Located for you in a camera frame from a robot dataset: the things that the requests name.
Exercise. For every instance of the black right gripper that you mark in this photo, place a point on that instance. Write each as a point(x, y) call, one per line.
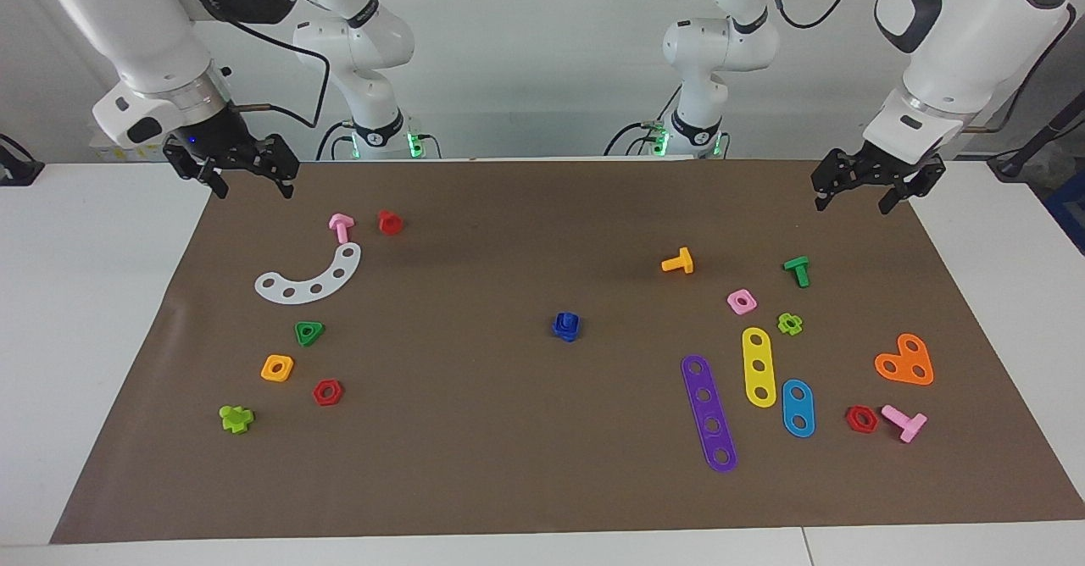
point(216, 138)

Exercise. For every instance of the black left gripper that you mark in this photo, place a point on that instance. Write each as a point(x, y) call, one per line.
point(886, 163)

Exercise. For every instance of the blue square toy nut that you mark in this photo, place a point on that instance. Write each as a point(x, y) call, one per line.
point(566, 322)

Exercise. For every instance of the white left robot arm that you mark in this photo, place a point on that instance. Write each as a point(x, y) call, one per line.
point(966, 32)

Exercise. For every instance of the white box with yellow labels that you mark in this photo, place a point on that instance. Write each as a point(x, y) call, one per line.
point(127, 154)

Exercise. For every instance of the green plastic toy bolt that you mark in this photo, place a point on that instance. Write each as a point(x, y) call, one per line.
point(798, 269)

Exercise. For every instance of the pink plastic toy bolt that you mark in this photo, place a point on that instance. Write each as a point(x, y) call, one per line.
point(907, 424)
point(342, 229)

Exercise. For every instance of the white curved five-hole plate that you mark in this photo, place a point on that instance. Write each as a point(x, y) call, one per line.
point(303, 292)

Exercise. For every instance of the lime flower toy nut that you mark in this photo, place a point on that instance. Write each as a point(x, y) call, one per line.
point(797, 320)

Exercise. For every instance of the black pole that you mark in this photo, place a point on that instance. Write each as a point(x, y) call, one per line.
point(1038, 138)

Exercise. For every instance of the red plastic toy bolt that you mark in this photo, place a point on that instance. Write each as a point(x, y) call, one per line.
point(390, 223)

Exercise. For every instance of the pink square toy nut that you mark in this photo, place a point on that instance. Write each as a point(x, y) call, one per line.
point(752, 305)

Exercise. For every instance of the green triangle toy nut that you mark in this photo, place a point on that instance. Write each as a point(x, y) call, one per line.
point(319, 327)

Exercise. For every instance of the orange heart three-hole plate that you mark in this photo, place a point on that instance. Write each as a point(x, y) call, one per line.
point(905, 363)

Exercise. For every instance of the blue box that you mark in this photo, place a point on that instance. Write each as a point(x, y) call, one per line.
point(1070, 210)

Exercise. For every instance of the orange square toy nut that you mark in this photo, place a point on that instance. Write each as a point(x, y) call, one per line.
point(288, 363)

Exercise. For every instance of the yellow three-hole plate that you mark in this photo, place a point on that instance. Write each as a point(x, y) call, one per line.
point(757, 352)

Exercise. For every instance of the orange plastic toy bolt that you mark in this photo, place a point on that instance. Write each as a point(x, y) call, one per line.
point(681, 263)

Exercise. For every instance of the black clamp stand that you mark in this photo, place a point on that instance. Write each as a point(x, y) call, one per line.
point(17, 172)

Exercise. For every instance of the red hexagon toy nut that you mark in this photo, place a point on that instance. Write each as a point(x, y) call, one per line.
point(851, 420)
point(317, 395)

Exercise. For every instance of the blue two-hole plate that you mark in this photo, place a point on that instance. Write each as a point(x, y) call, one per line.
point(798, 408)

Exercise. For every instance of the lime cross-head toy bolt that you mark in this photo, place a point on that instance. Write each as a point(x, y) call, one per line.
point(234, 420)

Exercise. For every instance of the purple four-hole plate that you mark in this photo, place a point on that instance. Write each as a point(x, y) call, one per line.
point(709, 410)

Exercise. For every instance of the brown table mat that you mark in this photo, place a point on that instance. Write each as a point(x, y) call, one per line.
point(509, 430)

